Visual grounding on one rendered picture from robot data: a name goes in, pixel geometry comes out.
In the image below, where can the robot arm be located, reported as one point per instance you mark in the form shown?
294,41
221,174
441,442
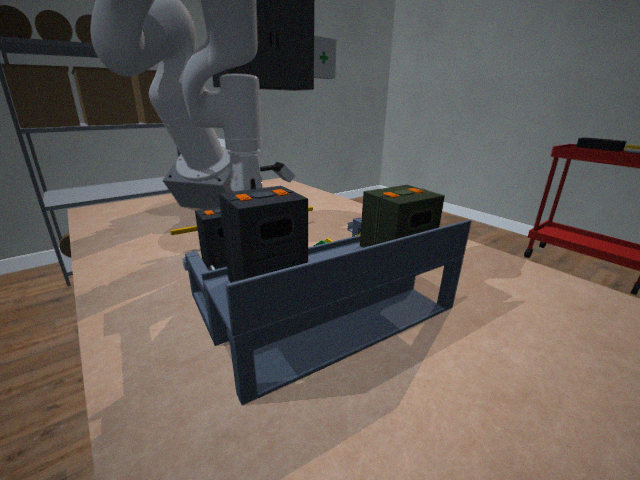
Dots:
168,31

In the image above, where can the dark blue metal shelf rack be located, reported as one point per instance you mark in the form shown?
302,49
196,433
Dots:
335,273

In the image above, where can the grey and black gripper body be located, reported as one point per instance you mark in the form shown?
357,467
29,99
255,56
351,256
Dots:
243,168

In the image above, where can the yellow vertical bar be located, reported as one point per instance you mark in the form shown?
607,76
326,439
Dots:
194,228

